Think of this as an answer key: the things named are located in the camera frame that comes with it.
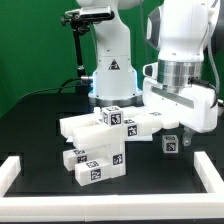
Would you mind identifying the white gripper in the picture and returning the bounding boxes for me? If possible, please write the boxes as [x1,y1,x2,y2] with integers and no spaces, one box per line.
[143,77,218,146]

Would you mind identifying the white tagged cube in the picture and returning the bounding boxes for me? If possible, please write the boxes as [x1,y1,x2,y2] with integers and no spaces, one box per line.
[162,135,179,153]
[102,106,123,127]

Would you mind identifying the white chair seat part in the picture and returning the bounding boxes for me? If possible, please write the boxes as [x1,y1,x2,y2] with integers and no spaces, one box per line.
[91,143,126,182]

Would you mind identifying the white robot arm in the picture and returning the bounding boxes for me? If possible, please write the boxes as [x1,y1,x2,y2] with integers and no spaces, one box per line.
[77,0,221,137]

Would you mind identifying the white U-shaped fence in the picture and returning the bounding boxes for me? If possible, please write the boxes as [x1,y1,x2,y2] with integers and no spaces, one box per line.
[0,151,224,222]

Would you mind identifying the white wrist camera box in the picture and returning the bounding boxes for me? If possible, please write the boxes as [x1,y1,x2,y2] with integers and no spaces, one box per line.
[143,62,158,79]

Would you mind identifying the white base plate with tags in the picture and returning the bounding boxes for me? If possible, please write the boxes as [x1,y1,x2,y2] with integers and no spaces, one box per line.
[65,135,153,144]

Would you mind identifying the black cable on table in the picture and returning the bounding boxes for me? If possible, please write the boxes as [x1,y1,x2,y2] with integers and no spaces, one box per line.
[16,78,93,105]

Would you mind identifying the black camera on stand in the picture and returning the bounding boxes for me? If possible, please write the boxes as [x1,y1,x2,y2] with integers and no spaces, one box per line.
[61,6,115,26]

